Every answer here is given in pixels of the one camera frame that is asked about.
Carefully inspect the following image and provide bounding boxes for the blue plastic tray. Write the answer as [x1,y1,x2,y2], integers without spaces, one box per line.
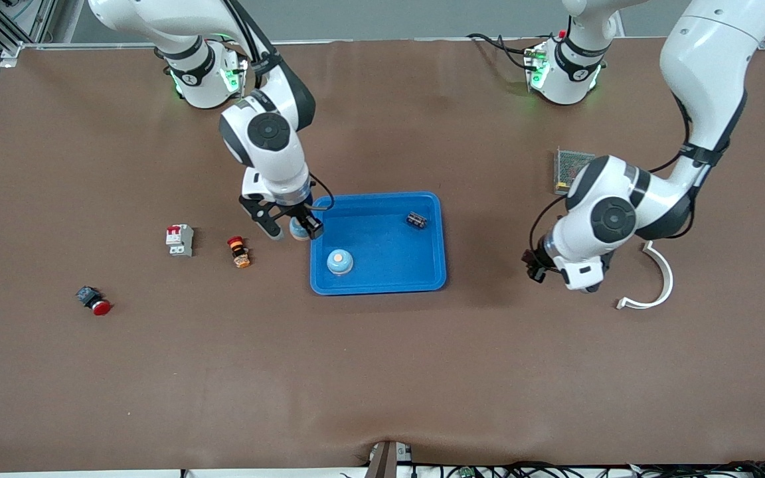
[309,191,448,296]

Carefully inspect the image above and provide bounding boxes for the metal mesh power supply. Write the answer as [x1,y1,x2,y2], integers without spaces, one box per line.
[554,147,588,195]

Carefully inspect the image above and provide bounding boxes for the red mushroom push button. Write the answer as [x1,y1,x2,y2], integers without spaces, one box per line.
[76,285,112,317]

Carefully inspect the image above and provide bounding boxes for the red orange emergency stop switch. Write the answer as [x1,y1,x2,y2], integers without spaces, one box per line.
[227,236,252,269]

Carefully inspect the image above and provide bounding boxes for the white circuit breaker red switch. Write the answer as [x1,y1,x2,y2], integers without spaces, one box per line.
[165,224,195,258]

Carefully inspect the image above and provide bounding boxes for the white curved plastic bracket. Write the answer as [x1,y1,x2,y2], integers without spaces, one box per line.
[616,240,675,311]

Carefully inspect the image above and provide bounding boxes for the black cable bundle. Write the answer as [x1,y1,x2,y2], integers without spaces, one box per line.
[412,460,765,478]

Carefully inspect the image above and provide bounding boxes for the black left base cables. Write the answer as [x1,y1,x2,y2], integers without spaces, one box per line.
[467,32,544,72]

